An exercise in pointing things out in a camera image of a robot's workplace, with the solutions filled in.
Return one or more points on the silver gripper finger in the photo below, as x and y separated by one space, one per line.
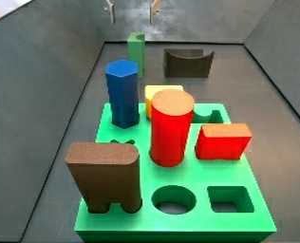
154 10
109 9

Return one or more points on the green arch block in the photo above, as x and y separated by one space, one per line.
135 46

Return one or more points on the black curved fixture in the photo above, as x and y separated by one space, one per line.
186 63

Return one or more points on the brown arch block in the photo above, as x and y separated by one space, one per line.
104 168

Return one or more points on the blue hexagonal prism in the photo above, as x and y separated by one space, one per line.
122 85

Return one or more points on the yellow block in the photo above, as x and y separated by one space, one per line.
150 90

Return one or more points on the red cylinder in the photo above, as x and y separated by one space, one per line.
171 115

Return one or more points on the red square block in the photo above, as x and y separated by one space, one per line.
222 141

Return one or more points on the green shape sorter base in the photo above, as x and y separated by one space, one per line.
204 201

